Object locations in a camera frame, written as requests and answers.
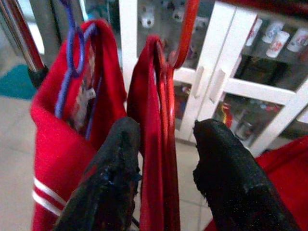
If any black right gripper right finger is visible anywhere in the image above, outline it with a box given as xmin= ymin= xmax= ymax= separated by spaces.
xmin=192 ymin=117 xmax=303 ymax=231

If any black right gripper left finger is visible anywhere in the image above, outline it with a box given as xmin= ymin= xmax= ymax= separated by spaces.
xmin=53 ymin=116 xmax=142 ymax=231

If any purple plastic hanger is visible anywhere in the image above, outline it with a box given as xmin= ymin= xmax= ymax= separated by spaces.
xmin=54 ymin=0 xmax=102 ymax=140

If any thick red plastic hanger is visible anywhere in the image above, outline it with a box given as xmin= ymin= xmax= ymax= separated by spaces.
xmin=166 ymin=0 xmax=201 ymax=128

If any red shirt with white stripes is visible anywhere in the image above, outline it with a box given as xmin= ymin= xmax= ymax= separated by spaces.
xmin=30 ymin=19 xmax=128 ymax=231

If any red cloth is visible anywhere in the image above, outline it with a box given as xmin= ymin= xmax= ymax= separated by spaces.
xmin=204 ymin=136 xmax=308 ymax=231

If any plain red hanging garment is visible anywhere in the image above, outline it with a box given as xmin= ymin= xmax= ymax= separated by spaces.
xmin=127 ymin=35 xmax=181 ymax=231

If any teal object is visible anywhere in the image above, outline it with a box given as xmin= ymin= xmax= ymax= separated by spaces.
xmin=0 ymin=64 xmax=37 ymax=100

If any white printed cup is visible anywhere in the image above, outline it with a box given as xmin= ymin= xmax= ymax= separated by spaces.
xmin=262 ymin=21 xmax=284 ymax=44
xmin=245 ymin=18 xmax=263 ymax=47
xmin=266 ymin=30 xmax=291 ymax=58
xmin=286 ymin=27 xmax=308 ymax=53

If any white glass-door cabinet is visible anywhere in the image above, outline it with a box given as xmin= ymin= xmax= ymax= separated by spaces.
xmin=119 ymin=0 xmax=308 ymax=157

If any metal clothes rack pole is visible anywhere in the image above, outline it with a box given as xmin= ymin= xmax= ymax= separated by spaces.
xmin=0 ymin=0 xmax=49 ymax=89

